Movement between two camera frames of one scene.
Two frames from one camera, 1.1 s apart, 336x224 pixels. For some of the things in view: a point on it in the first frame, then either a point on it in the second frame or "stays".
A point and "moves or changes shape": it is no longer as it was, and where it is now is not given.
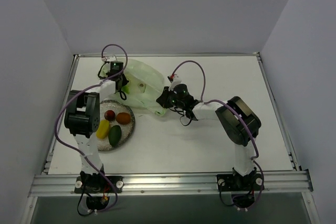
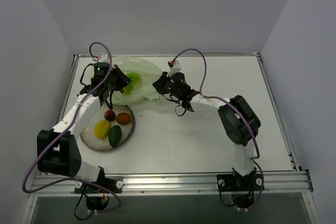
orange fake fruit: [123, 118] stays
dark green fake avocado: [114, 135] stays
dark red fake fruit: [109, 115] stays
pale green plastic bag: [146, 82] moves or changes shape
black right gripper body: [163, 99] to [160, 85]
